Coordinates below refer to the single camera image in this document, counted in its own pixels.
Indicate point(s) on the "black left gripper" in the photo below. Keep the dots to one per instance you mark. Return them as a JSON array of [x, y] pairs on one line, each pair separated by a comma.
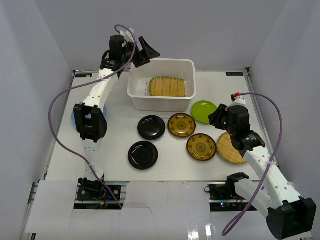
[[139, 55]]

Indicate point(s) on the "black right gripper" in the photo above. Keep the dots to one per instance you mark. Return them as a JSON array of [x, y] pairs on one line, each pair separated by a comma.
[[215, 118]]

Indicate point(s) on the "round woven bamboo plate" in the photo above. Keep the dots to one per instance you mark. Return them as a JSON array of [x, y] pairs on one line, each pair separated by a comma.
[[227, 151]]

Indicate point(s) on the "rectangular woven bamboo plate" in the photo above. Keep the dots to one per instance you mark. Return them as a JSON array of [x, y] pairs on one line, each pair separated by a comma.
[[167, 86]]

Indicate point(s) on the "light blue plate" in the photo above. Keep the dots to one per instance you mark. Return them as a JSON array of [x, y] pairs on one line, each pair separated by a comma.
[[104, 111]]

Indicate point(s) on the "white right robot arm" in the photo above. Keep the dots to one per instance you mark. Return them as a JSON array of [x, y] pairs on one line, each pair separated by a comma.
[[287, 213]]

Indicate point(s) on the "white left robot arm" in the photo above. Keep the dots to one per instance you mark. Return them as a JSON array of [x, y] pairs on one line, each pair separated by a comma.
[[89, 119]]

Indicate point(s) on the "white plastic bin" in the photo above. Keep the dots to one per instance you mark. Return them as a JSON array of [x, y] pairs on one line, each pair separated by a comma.
[[139, 81]]

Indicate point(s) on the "green plate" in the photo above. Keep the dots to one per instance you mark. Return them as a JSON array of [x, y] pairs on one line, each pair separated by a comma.
[[201, 110]]

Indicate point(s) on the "yellow patterned plate lower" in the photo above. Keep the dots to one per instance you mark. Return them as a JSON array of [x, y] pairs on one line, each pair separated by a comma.
[[201, 147]]

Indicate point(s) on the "yellow patterned plate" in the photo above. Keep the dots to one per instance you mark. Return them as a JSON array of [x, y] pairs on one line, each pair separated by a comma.
[[201, 147], [181, 125]]

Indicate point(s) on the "yellow patterned plate upper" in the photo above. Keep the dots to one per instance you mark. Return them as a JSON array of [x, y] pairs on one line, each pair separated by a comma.
[[181, 125]]

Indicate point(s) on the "black plate upper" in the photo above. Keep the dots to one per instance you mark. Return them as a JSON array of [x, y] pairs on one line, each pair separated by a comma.
[[151, 127]]

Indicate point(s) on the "black plate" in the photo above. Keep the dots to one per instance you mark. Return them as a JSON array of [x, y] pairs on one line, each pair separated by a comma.
[[151, 127], [143, 155]]

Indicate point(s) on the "black plate lower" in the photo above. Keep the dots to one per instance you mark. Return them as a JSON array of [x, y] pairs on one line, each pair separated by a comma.
[[143, 155]]

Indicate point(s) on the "white paper sheet front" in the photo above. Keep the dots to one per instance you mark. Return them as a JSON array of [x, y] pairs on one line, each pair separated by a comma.
[[151, 211]]

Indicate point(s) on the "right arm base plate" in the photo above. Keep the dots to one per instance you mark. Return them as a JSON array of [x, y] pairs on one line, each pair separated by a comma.
[[221, 200]]

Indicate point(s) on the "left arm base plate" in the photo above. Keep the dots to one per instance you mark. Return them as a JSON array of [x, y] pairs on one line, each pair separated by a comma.
[[94, 193]]

